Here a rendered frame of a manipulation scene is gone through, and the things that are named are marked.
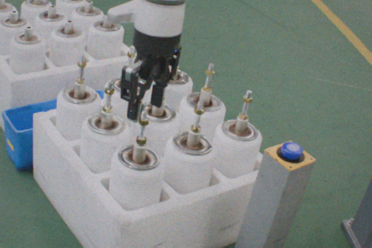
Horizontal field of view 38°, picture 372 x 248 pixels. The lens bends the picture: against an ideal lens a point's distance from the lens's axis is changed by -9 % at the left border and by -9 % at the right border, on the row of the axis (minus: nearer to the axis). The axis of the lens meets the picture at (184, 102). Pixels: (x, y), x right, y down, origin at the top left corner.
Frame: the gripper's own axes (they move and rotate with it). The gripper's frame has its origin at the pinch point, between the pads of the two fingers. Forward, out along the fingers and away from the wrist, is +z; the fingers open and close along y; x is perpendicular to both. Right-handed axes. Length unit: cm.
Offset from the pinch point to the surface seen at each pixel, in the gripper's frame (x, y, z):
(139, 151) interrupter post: -0.5, -1.0, 8.3
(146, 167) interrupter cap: -2.7, -1.6, 10.3
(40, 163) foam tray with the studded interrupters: 27.7, 3.6, 28.5
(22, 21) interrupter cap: 59, 28, 10
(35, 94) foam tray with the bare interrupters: 43, 18, 23
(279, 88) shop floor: 6, 98, 35
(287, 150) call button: -23.0, 9.3, 2.7
